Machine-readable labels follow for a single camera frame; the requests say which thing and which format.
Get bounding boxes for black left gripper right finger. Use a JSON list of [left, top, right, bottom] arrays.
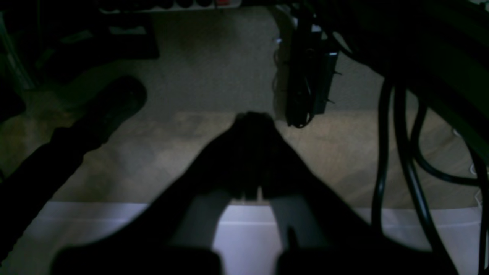
[[252, 113, 457, 275]]

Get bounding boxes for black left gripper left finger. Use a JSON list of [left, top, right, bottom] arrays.
[[51, 113, 264, 275]]

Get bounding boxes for black power adapter box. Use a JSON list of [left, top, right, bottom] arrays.
[[285, 13, 339, 128]]

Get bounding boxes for white power strip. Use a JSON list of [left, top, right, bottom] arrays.
[[96, 0, 243, 14]]

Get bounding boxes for black hanging cables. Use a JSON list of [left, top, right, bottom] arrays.
[[371, 76, 489, 275]]

